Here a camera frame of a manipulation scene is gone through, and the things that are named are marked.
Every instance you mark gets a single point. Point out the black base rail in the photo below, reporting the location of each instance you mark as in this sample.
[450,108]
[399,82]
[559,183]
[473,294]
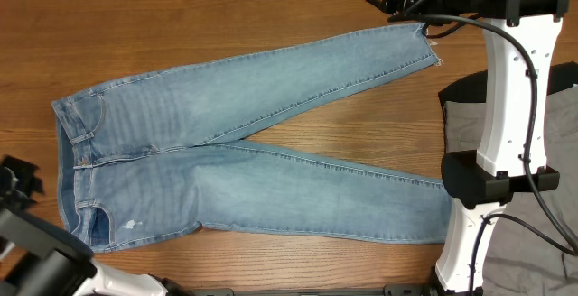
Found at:
[307,291]

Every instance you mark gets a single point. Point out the light blue denim jeans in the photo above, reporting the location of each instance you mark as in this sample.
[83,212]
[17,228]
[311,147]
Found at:
[155,156]

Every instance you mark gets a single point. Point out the black folded garment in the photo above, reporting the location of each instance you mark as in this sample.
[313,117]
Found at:
[472,88]

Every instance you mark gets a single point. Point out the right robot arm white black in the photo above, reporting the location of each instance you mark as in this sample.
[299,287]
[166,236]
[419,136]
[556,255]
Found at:
[520,37]

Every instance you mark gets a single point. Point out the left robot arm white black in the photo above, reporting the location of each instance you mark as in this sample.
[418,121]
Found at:
[55,262]

